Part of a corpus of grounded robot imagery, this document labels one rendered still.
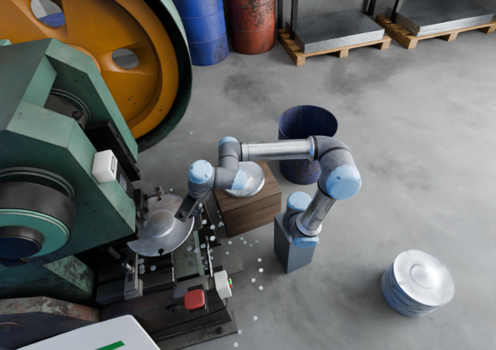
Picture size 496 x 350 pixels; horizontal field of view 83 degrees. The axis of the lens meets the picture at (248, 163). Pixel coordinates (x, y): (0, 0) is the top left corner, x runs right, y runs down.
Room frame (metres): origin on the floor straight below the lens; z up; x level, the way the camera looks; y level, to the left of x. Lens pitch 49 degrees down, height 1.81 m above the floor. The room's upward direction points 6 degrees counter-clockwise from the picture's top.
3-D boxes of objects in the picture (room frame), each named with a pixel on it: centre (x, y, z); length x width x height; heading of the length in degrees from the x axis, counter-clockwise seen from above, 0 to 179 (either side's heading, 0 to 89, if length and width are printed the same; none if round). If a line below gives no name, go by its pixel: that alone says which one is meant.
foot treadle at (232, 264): (0.62, 0.39, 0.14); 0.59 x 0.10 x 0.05; 99
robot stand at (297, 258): (0.73, -0.23, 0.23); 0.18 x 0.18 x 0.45; 19
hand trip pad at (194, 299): (0.31, 0.24, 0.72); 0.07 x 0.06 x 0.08; 99
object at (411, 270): (0.45, -0.86, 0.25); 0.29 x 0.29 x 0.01
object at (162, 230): (0.62, 0.40, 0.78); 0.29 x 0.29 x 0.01
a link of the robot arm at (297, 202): (0.73, -0.23, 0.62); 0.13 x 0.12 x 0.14; 179
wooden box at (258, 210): (1.14, 0.05, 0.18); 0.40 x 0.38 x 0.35; 106
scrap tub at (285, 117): (1.48, -0.45, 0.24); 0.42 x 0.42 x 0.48
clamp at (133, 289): (0.43, 0.50, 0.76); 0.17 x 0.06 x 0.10; 9
